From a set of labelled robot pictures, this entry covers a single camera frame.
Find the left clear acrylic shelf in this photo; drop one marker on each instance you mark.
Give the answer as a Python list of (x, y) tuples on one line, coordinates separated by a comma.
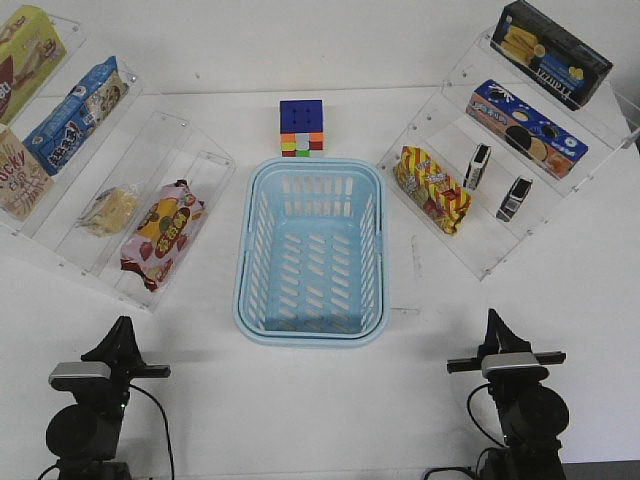
[(142, 144)]

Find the right clear acrylic shelf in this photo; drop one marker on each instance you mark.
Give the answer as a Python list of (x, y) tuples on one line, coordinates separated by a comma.
[(607, 124)]

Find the blue cookie bag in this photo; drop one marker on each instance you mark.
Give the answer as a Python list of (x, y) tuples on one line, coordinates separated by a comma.
[(60, 135)]

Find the blue sandwich cookie box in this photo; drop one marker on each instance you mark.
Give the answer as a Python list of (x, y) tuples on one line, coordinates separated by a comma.
[(525, 129)]

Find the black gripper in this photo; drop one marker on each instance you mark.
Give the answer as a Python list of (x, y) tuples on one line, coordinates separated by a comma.
[(119, 352), (503, 350)]

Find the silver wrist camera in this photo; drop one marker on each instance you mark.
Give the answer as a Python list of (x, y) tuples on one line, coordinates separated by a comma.
[(66, 372), (507, 362)]

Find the bread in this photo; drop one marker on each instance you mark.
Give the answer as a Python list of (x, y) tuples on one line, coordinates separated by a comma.
[(110, 211)]

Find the clear acrylic shelf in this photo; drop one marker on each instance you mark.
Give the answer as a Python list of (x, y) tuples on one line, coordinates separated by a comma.
[(142, 144), (607, 124)]

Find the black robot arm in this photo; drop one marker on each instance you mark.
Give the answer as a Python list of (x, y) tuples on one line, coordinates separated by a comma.
[(531, 416), (84, 436)]

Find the multicolour puzzle cube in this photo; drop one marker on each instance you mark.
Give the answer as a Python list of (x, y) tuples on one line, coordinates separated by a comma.
[(301, 128)]

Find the red yellow striped snack bag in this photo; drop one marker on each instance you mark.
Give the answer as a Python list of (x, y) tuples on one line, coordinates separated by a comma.
[(432, 189)]

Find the black Franzzi biscuit box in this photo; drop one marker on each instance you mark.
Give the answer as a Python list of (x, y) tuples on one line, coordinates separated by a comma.
[(566, 67)]

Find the pink fruit snack bag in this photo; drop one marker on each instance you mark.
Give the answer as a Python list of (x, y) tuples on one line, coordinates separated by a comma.
[(163, 235)]

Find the light blue plastic basket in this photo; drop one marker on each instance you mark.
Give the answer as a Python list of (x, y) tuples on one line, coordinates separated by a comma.
[(313, 267)]

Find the yellow-green snack box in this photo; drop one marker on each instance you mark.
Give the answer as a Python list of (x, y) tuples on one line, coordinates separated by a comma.
[(31, 49)]

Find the beige Pocky box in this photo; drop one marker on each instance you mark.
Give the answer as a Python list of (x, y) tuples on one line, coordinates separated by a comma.
[(24, 182)]

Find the black white tissue pack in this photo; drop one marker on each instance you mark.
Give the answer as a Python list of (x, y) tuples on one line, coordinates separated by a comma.
[(477, 166)]

